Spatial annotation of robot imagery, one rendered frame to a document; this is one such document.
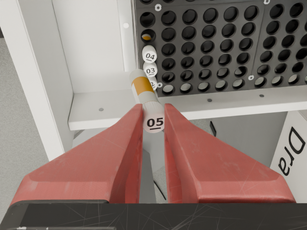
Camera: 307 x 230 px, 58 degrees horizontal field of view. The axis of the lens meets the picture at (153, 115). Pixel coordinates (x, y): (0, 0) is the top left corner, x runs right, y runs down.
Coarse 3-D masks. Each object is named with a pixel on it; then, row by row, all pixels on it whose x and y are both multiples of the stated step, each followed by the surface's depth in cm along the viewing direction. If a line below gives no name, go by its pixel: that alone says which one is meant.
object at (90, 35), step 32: (64, 0) 28; (96, 0) 28; (64, 32) 29; (96, 32) 30; (96, 64) 32; (96, 96) 33; (128, 96) 33; (192, 96) 33; (224, 96) 32; (256, 96) 32; (288, 96) 32
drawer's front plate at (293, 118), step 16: (288, 112) 42; (304, 112) 39; (288, 128) 42; (304, 128) 38; (288, 144) 42; (272, 160) 48; (288, 160) 43; (304, 160) 39; (288, 176) 43; (304, 176) 39; (304, 192) 39
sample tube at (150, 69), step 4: (144, 64) 25; (148, 64) 25; (152, 64) 25; (144, 68) 25; (148, 68) 25; (152, 68) 25; (156, 68) 25; (148, 72) 25; (152, 72) 25; (156, 72) 25; (148, 76) 25; (152, 76) 25
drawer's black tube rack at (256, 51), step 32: (160, 0) 22; (192, 0) 23; (224, 0) 23; (256, 0) 23; (288, 0) 24; (160, 32) 24; (192, 32) 27; (224, 32) 28; (256, 32) 25; (288, 32) 25; (160, 64) 26; (192, 64) 26; (224, 64) 27; (256, 64) 27; (288, 64) 27; (160, 96) 28
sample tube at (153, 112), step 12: (132, 72) 16; (144, 72) 16; (132, 84) 15; (144, 84) 14; (144, 96) 14; (156, 96) 14; (144, 108) 13; (156, 108) 13; (144, 120) 12; (156, 120) 13
